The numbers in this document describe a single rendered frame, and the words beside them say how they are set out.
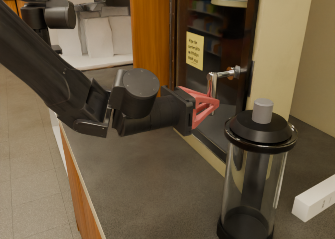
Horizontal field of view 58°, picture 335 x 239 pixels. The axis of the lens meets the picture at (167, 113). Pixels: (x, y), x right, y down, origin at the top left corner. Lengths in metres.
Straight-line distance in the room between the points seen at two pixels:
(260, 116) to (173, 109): 0.16
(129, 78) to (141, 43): 0.40
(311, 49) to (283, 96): 0.42
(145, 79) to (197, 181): 0.34
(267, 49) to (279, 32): 0.03
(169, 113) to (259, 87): 0.18
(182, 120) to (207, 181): 0.23
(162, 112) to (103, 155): 0.34
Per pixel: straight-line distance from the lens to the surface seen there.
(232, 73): 0.61
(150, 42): 0.86
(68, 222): 2.04
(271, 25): 0.58
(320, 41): 1.03
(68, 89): 0.47
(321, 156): 0.90
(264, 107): 0.46
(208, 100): 0.58
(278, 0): 0.58
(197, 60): 0.71
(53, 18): 0.82
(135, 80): 0.46
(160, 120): 0.53
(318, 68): 1.04
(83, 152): 0.85
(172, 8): 0.80
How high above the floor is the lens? 1.39
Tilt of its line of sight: 26 degrees down
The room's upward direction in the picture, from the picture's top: straight up
